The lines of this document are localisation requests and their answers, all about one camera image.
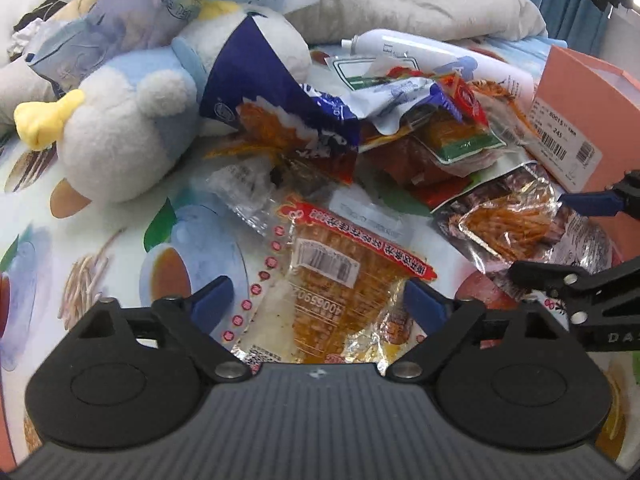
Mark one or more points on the blue white snack bag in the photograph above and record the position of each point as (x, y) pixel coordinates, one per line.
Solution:
(250, 88)

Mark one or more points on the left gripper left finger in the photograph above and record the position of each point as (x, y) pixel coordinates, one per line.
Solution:
(191, 321)

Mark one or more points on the green bordered snack pack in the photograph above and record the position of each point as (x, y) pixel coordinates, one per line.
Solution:
(450, 129)

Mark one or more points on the white blue penguin plush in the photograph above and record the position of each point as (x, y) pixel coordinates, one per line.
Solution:
(129, 122)

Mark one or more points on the clear grey snack pack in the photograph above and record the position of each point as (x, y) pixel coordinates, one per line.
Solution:
(254, 187)

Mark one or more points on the fruit print bed sheet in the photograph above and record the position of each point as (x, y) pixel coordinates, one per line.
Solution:
(118, 399)

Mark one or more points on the red snack packet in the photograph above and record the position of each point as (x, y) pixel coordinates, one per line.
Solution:
(463, 98)

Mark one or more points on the pink cardboard box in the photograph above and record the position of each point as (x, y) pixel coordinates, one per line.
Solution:
(586, 118)

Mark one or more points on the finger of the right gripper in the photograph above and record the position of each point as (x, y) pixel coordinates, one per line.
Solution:
(606, 298)
(623, 197)

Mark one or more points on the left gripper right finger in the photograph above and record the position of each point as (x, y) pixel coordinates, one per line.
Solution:
(447, 322)

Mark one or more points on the blue curtain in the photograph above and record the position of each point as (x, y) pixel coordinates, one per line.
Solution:
(578, 22)

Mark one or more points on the light blue plastic bag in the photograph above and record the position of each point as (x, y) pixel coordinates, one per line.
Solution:
(115, 27)

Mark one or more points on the white spray bottle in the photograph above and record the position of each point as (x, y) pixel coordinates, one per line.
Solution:
(438, 58)

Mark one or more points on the clear orange strips snack pack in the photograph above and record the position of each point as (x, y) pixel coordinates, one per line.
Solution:
(336, 296)

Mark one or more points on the silver spicy strips snack pack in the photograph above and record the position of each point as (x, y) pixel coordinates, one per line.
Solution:
(519, 216)

